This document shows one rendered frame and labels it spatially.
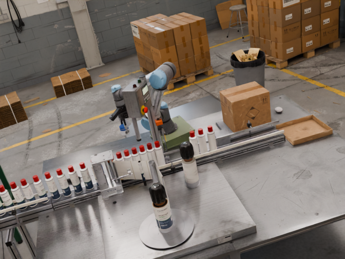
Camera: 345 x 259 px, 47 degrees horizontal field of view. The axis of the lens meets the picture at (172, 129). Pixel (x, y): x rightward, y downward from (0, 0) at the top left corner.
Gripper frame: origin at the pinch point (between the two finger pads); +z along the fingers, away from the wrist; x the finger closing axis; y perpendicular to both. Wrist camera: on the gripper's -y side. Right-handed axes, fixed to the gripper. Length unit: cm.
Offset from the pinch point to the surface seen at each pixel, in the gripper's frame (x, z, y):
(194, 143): -66, -3, 25
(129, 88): -50, -50, -5
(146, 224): -102, 8, -33
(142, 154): -56, -6, -10
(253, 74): 103, 55, 211
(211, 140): -69, -2, 37
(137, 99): -56, -44, -3
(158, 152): -59, -4, 1
